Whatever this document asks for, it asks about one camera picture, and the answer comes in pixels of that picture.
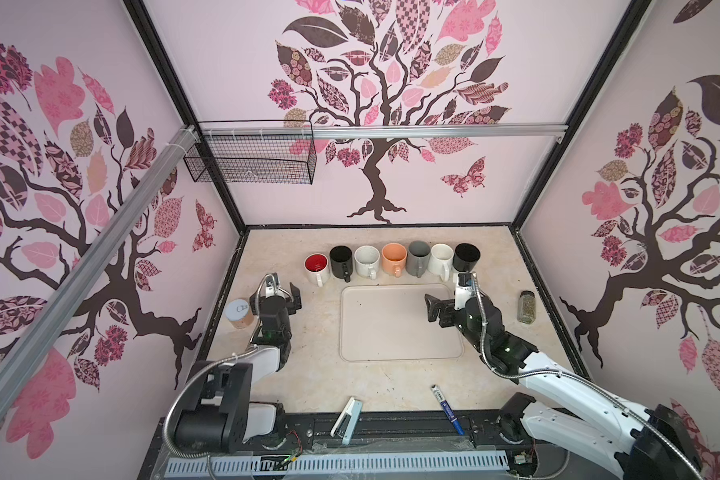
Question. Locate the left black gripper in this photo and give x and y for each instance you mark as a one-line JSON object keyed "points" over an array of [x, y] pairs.
{"points": [[295, 304]]}

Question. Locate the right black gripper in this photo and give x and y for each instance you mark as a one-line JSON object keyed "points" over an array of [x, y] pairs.
{"points": [[434, 310]]}

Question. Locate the black mug white base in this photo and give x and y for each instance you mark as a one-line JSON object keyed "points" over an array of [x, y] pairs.
{"points": [[466, 256]]}

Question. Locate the grey mug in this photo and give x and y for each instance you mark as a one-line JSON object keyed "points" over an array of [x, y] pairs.
{"points": [[418, 258]]}

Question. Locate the peach orange mug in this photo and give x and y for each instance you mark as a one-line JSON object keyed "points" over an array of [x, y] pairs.
{"points": [[393, 259]]}

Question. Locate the cream mug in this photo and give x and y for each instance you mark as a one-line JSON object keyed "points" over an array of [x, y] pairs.
{"points": [[367, 261]]}

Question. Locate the orange tin can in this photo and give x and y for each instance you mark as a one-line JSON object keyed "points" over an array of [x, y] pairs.
{"points": [[238, 312]]}

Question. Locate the translucent plastic tray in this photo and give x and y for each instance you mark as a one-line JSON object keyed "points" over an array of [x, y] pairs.
{"points": [[390, 323]]}

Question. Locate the glass spice jar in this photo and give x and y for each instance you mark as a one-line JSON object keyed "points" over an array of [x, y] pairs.
{"points": [[526, 307]]}

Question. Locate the blue marker pen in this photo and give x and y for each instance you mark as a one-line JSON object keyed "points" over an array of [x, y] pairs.
{"points": [[447, 409]]}

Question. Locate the white stapler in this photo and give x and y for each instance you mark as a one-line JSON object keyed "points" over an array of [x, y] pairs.
{"points": [[344, 426]]}

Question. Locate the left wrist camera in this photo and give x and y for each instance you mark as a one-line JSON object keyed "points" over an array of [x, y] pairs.
{"points": [[269, 288]]}

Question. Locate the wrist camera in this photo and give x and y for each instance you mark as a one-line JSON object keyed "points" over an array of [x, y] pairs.
{"points": [[464, 289], [269, 288]]}

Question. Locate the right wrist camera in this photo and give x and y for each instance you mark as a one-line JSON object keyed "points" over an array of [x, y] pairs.
{"points": [[464, 289]]}

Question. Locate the black base frame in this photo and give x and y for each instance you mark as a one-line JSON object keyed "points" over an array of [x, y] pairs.
{"points": [[622, 439]]}

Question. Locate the black wire basket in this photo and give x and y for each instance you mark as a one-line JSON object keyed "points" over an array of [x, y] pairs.
{"points": [[254, 151]]}

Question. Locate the white slotted cable duct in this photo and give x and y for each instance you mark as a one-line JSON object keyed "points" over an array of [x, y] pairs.
{"points": [[254, 467]]}

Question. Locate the back aluminium rail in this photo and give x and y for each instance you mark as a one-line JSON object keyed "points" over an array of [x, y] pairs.
{"points": [[384, 132]]}

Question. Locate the aluminium rail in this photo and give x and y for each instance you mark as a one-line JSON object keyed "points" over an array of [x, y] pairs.
{"points": [[384, 132], [22, 361]]}

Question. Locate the left aluminium rail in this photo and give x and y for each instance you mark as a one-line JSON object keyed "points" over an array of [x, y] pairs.
{"points": [[22, 361]]}

